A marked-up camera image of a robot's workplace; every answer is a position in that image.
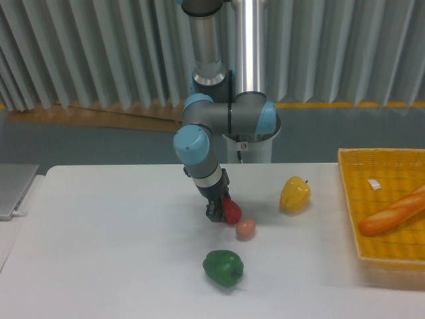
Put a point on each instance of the orange baguette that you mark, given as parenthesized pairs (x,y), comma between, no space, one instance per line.
(394,214)

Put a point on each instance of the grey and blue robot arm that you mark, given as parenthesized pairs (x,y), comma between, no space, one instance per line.
(225,102)

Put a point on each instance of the yellow woven basket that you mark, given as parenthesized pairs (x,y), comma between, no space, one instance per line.
(384,193)

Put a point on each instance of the brown cardboard sheet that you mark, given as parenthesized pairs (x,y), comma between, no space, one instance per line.
(155,118)

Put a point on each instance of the yellow bell pepper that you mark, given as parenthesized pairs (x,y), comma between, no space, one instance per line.
(295,194)

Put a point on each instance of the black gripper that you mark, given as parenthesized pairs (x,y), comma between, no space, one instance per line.
(214,188)

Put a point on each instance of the white pleated curtain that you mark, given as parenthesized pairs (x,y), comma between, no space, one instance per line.
(131,52)

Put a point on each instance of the brown egg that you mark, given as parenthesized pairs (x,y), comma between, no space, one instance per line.
(245,229)

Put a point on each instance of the white label tag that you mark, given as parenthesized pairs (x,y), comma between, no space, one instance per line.
(374,184)

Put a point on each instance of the green bell pepper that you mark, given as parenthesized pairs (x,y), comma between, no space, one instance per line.
(224,267)

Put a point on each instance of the silver laptop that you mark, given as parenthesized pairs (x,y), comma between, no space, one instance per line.
(16,180)

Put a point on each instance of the red bell pepper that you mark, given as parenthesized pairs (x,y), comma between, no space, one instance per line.
(232,211)

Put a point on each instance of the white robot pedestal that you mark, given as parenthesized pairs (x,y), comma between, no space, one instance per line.
(251,148)

